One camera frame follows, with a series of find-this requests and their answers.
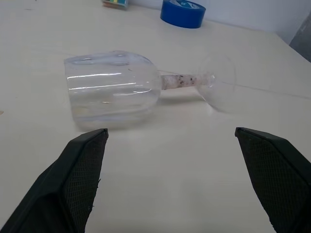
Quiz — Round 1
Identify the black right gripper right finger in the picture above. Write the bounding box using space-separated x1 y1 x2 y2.
234 126 311 233

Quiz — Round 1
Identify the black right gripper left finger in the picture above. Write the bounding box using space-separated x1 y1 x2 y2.
0 128 109 233

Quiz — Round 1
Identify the clear plastic wine glass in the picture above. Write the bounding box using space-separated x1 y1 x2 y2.
63 50 238 133

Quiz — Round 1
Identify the clear box of coloured items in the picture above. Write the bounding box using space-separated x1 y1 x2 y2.
101 0 130 11

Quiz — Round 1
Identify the blue tape roll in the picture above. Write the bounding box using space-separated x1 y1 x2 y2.
159 0 207 29

